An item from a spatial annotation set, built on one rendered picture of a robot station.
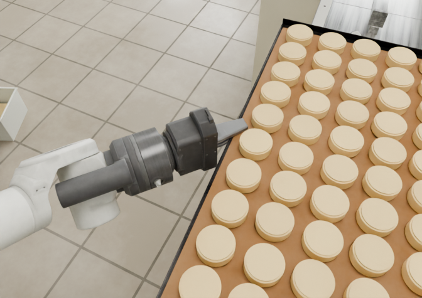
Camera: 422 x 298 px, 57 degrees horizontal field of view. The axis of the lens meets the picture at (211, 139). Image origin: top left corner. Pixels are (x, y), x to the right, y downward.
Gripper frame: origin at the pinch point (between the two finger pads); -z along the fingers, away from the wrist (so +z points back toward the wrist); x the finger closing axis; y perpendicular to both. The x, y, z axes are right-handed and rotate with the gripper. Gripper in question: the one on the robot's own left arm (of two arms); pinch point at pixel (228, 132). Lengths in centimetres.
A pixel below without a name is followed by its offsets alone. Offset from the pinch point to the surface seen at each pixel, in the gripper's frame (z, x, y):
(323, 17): -45, -14, 35
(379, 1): -66, -16, 37
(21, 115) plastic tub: 55, -101, 123
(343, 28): -53, -20, 35
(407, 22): -72, -20, 30
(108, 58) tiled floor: 3, -105, 153
